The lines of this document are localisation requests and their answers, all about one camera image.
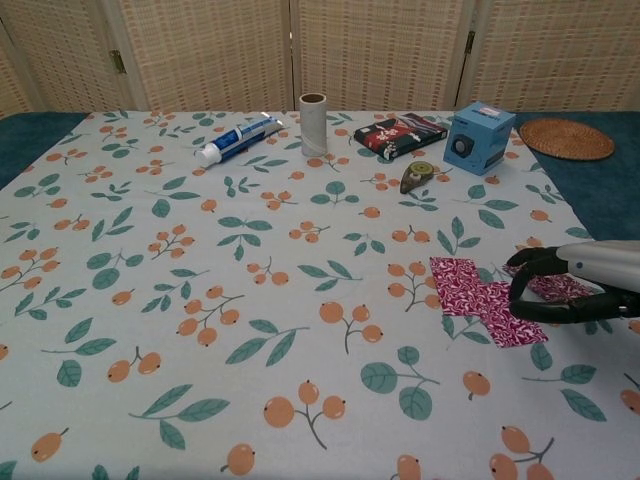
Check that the silver and black right robot hand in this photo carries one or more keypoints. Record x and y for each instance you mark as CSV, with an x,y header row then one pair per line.
x,y
605,262

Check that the teal table cover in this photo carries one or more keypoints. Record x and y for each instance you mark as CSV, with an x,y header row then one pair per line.
x,y
600,190

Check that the round woven rattan coaster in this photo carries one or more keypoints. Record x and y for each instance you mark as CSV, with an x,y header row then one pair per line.
x,y
566,140

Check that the blue speaker carton box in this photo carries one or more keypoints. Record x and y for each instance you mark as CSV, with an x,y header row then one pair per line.
x,y
480,145

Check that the olive correction tape dispenser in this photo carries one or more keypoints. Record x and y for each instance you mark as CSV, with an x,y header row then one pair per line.
x,y
415,176

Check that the woven bamboo screen panel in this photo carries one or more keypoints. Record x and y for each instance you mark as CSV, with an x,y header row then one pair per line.
x,y
10,90
210,50
380,50
65,55
560,50

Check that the dark floral patterned flat box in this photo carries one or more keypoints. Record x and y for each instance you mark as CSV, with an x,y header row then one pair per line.
x,y
395,137

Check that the brass screen hinge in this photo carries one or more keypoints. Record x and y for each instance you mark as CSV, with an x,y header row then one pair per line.
x,y
470,42
116,61

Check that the fruit and leaf print tablecloth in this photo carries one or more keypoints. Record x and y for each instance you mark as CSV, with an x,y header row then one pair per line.
x,y
300,350

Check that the cardboard paper roll tube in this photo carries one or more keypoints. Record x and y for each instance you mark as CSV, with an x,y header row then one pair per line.
x,y
313,130

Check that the blue and white toothpaste tube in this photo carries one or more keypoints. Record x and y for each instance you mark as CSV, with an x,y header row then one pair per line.
x,y
235,139

